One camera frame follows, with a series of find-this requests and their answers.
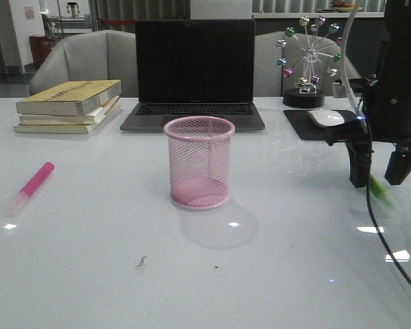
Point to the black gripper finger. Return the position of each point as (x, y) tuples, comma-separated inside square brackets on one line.
[(399, 165), (359, 162)]

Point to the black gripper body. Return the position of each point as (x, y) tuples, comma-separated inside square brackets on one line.
[(382, 115)]

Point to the green highlighter pen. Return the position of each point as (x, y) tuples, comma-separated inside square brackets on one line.
[(378, 191)]

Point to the pink highlighter pen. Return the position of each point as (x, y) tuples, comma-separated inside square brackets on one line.
[(28, 190)]

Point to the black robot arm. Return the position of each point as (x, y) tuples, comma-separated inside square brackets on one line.
[(396, 59)]

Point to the pink mesh pen holder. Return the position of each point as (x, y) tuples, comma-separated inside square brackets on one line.
[(199, 160)]

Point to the white computer mouse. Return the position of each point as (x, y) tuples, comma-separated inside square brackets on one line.
[(325, 118)]

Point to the black mouse pad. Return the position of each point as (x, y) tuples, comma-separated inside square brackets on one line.
[(308, 131)]

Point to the ferris wheel desk ornament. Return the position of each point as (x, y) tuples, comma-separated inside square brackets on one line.
[(310, 50)]

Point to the grey armchair right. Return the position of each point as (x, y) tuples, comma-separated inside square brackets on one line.
[(268, 80)]

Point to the fruit bowl on counter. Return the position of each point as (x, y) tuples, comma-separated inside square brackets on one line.
[(344, 6)]

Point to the grey laptop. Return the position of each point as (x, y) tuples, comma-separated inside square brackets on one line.
[(194, 68)]

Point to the middle cream book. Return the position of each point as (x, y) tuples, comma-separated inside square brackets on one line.
[(93, 117)]

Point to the red barrier belt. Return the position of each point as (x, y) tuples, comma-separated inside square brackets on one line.
[(118, 22)]

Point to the yellow top book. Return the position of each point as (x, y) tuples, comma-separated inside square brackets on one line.
[(71, 98)]

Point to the bottom yellow-edged book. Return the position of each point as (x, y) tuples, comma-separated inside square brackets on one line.
[(65, 128)]

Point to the red trash bin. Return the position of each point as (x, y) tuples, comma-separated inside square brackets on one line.
[(40, 48)]

